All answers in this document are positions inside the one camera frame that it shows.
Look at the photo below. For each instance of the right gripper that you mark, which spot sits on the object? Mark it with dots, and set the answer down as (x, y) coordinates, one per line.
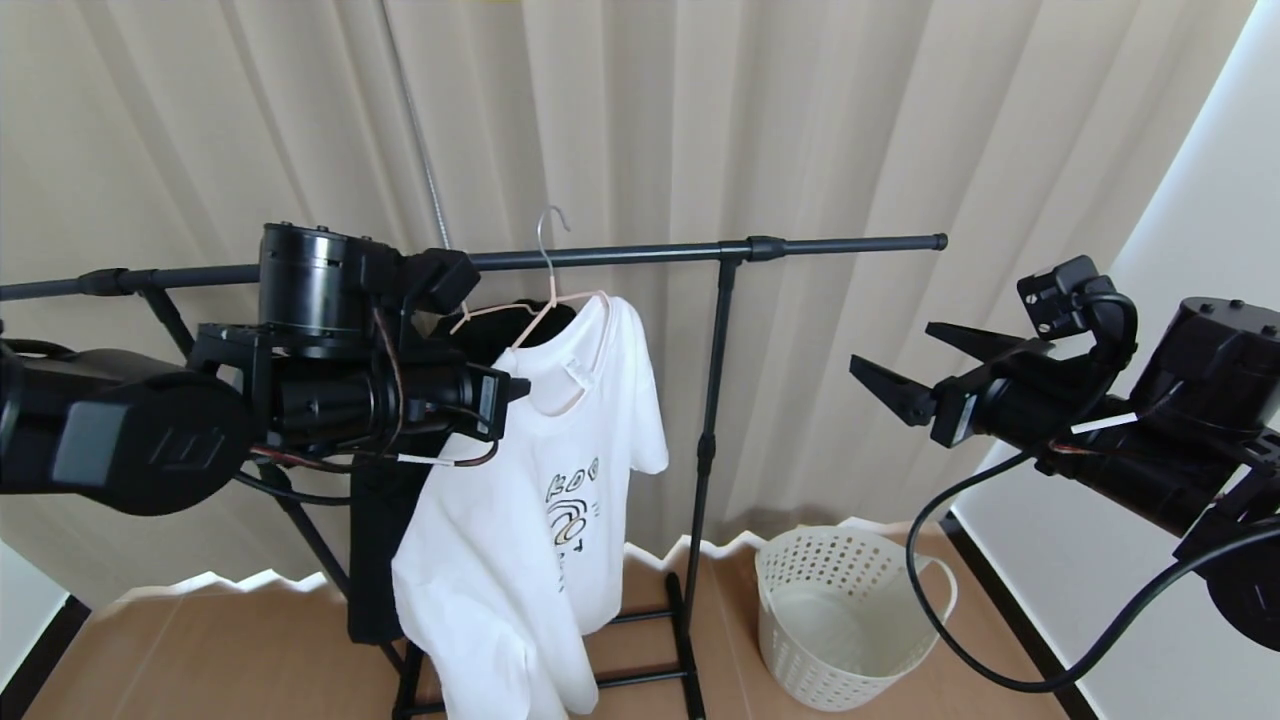
(1020, 400)

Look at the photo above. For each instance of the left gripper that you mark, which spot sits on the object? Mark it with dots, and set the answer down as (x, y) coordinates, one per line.
(490, 400)

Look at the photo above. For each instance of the pink clothes hanger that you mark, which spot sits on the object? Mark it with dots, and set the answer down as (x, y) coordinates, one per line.
(480, 312)
(543, 250)

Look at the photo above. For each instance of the white garment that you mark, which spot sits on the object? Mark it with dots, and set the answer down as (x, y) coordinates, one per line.
(500, 560)

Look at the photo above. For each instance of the black shorts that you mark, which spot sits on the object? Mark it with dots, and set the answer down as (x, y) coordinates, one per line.
(375, 560)

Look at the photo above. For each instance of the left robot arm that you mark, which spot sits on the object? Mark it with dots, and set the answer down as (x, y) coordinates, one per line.
(120, 440)

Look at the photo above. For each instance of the black clothes rack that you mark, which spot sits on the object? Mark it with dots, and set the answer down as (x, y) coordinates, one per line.
(830, 243)

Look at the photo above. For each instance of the white laundry basket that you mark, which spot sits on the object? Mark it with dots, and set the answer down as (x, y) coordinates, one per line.
(850, 650)

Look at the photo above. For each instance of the beige curtain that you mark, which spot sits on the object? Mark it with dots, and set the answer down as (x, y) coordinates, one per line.
(800, 120)

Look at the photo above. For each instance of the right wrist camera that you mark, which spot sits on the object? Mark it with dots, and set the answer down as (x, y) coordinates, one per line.
(1070, 290)

